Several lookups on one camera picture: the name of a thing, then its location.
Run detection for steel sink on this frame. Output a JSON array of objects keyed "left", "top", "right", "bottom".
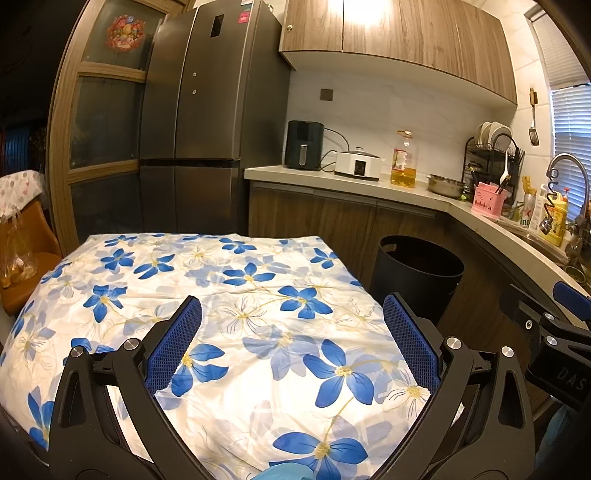
[{"left": 508, "top": 222, "right": 583, "bottom": 273}]

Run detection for cooking oil bottle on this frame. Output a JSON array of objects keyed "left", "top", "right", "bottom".
[{"left": 390, "top": 130, "right": 419, "bottom": 188}]

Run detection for black dish rack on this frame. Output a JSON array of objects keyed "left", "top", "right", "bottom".
[{"left": 464, "top": 121, "right": 525, "bottom": 204}]

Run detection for window blind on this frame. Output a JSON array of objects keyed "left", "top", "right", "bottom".
[{"left": 531, "top": 16, "right": 591, "bottom": 222}]

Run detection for white plastic bottle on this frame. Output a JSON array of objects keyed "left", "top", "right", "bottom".
[{"left": 529, "top": 185, "right": 550, "bottom": 232}]

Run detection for wooden framed glass door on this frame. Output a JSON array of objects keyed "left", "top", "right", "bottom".
[{"left": 48, "top": 0, "right": 185, "bottom": 264}]

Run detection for yellow dish soap bottle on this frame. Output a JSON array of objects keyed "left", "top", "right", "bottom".
[{"left": 545, "top": 191, "right": 568, "bottom": 247}]

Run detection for black air fryer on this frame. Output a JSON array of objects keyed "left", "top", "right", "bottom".
[{"left": 284, "top": 120, "right": 325, "bottom": 171}]

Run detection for hanging metal spatula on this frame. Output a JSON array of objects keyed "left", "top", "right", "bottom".
[{"left": 527, "top": 88, "right": 540, "bottom": 146}]

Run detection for red round door sticker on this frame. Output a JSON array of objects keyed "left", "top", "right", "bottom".
[{"left": 106, "top": 14, "right": 141, "bottom": 49}]

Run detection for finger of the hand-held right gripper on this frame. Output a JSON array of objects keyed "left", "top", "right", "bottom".
[
  {"left": 538, "top": 281, "right": 591, "bottom": 348},
  {"left": 502, "top": 283, "right": 548, "bottom": 335}
]

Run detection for orange chair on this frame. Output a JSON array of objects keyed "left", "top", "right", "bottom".
[{"left": 0, "top": 200, "right": 63, "bottom": 317}]

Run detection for kitchen counter with wooden cabinets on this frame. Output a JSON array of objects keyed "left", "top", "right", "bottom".
[{"left": 244, "top": 165, "right": 591, "bottom": 416}]

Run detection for chrome faucet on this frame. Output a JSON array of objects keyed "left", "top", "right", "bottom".
[{"left": 547, "top": 154, "right": 591, "bottom": 232}]

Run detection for black trash bin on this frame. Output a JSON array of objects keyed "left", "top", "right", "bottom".
[{"left": 372, "top": 235, "right": 465, "bottom": 324}]

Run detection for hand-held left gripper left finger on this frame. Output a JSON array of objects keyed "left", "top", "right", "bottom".
[{"left": 48, "top": 295, "right": 204, "bottom": 480}]

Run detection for black power cable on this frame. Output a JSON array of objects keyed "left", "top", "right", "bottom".
[{"left": 321, "top": 128, "right": 352, "bottom": 174}]

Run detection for white rice cooker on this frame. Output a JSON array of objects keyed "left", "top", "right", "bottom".
[{"left": 334, "top": 147, "right": 383, "bottom": 182}]

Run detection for white plates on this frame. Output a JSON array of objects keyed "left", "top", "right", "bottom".
[{"left": 475, "top": 121, "right": 512, "bottom": 146}]

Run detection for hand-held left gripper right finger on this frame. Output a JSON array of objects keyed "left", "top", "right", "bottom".
[{"left": 383, "top": 292, "right": 536, "bottom": 480}]

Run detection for polka-dot cloth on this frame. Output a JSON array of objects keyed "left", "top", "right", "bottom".
[{"left": 0, "top": 170, "right": 47, "bottom": 219}]

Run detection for blue floral tablecloth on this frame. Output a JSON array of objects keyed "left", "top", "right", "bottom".
[{"left": 0, "top": 233, "right": 462, "bottom": 480}]

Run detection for steel bowl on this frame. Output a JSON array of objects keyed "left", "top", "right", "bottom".
[{"left": 426, "top": 174, "right": 467, "bottom": 198}]

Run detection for dark grey refrigerator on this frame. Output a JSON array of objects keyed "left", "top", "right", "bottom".
[{"left": 139, "top": 0, "right": 291, "bottom": 241}]

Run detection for pink utensil holder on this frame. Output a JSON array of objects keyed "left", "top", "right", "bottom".
[{"left": 472, "top": 181, "right": 509, "bottom": 217}]

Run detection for wooden wall cabinet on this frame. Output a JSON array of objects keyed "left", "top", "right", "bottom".
[{"left": 279, "top": 0, "right": 518, "bottom": 104}]

